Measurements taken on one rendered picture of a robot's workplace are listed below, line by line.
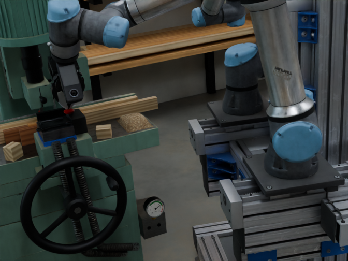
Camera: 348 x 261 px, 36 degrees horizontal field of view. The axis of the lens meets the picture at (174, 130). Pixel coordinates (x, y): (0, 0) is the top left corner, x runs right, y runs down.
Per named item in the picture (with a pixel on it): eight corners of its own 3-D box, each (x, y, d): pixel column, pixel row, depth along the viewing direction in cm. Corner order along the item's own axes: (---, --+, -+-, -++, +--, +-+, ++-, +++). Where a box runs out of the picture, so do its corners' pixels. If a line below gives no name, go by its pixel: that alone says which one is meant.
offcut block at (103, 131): (97, 139, 161) (95, 130, 160) (97, 134, 165) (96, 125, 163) (111, 138, 161) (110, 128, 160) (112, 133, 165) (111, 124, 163)
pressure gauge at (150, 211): (147, 225, 169) (145, 203, 165) (143, 219, 172) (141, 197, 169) (166, 219, 171) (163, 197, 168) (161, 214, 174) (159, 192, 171)
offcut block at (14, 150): (15, 154, 156) (12, 141, 155) (24, 155, 155) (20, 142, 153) (5, 160, 153) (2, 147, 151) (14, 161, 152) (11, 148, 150)
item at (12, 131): (6, 145, 162) (3, 132, 161) (5, 143, 164) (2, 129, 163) (73, 130, 169) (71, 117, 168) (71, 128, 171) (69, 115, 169)
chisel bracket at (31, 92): (32, 115, 161) (27, 88, 157) (25, 101, 173) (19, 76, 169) (56, 110, 163) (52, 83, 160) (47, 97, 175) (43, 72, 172)
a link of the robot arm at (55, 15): (76, 15, 122) (41, 7, 123) (77, 51, 131) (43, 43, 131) (87, -5, 127) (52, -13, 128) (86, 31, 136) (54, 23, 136)
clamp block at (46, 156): (45, 179, 146) (39, 149, 143) (37, 160, 158) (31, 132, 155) (98, 165, 151) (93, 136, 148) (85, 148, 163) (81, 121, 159)
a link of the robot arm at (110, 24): (134, 12, 134) (92, 2, 134) (126, 22, 124) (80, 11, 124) (129, 42, 137) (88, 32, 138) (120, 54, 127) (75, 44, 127)
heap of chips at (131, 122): (128, 132, 164) (127, 124, 163) (115, 119, 175) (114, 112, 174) (153, 126, 167) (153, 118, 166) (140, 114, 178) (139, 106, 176)
